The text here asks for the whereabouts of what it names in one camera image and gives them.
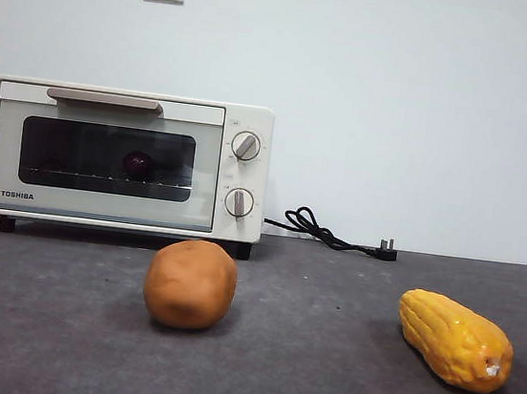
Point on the round cream oven knob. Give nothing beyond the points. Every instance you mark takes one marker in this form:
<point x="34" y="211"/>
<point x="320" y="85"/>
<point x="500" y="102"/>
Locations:
<point x="246" y="145"/>
<point x="239" y="202"/>

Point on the cream Toshiba toaster oven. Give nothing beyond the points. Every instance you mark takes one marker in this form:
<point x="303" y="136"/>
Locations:
<point x="246" y="175"/>

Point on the yellow corn cob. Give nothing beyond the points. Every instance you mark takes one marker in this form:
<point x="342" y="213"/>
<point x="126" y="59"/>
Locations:
<point x="450" y="340"/>

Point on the brown potato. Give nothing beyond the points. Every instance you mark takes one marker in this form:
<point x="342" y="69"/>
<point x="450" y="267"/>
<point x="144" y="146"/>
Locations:
<point x="189" y="284"/>

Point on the purple eggplant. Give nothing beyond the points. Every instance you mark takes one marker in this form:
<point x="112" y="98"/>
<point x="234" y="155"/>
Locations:
<point x="138" y="163"/>

